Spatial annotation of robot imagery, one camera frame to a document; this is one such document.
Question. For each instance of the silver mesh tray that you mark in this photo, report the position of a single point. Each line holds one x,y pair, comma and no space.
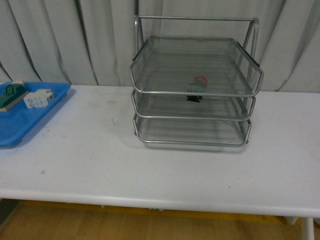
177,106
166,65
222,133

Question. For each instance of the grey curtain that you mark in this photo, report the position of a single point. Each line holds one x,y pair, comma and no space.
91,42

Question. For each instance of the white circuit breaker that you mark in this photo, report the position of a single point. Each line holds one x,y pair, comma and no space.
39,99

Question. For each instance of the blue plastic tray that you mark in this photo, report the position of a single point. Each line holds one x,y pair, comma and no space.
19,120

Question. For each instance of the green terminal block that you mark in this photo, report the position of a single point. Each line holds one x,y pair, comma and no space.
12,95

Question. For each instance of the white table leg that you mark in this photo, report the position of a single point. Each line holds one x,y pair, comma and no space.
307,228

